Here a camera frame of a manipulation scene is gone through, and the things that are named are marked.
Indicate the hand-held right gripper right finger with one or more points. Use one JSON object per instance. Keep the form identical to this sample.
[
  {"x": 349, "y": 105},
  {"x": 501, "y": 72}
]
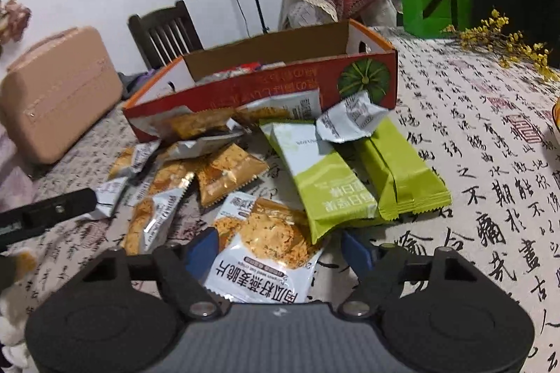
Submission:
[{"x": 356, "y": 255}]

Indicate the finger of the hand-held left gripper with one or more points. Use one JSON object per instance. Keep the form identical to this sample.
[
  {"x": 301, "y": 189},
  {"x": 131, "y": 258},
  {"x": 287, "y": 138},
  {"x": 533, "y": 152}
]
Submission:
[{"x": 43, "y": 212}]

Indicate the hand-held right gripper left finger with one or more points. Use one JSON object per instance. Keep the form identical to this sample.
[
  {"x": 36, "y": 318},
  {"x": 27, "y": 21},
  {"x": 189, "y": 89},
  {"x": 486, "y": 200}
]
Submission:
[{"x": 204, "y": 247}]

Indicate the cookie snack packet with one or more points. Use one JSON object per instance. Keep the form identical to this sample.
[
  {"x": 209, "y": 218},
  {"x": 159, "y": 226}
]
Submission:
[{"x": 262, "y": 255}]

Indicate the green and white snack packet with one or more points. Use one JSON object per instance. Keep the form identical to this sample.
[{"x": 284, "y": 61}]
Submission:
[{"x": 319, "y": 189}]

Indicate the pile of cookie packets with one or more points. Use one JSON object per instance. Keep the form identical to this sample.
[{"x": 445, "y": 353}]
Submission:
[{"x": 227, "y": 172}]

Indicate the plain green snack packet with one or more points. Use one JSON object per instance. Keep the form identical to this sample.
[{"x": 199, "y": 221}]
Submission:
[{"x": 407, "y": 176}]

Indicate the silver snack wrapper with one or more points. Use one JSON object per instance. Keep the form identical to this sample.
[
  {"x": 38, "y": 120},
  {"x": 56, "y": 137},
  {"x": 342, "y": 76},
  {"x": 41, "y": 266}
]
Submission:
[{"x": 345, "y": 119}]

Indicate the red pumpkin print cardboard box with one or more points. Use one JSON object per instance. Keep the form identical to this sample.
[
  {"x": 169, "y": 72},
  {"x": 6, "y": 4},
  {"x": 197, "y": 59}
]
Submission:
[{"x": 284, "y": 88}]

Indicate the red and silver wrapped snacks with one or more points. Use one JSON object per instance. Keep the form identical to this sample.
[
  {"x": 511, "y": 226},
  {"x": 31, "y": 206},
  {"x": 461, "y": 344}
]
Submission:
[{"x": 238, "y": 71}]

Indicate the person's left hand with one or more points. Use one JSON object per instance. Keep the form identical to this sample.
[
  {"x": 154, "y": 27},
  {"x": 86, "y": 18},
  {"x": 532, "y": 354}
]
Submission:
[{"x": 22, "y": 264}]

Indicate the pink hard suitcase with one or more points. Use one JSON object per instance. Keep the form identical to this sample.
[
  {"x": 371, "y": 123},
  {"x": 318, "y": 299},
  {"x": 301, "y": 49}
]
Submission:
[{"x": 57, "y": 97}]

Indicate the grey and purple cloth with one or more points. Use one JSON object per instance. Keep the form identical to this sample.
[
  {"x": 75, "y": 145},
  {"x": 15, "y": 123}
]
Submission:
[{"x": 131, "y": 83}]

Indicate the dark wooden chair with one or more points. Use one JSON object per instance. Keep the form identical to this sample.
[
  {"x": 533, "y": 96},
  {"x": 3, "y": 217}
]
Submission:
[{"x": 164, "y": 34}]

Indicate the yellow flower sprig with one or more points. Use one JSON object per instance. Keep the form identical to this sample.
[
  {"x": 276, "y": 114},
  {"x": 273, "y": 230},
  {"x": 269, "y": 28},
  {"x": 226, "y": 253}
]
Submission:
[{"x": 512, "y": 40}]

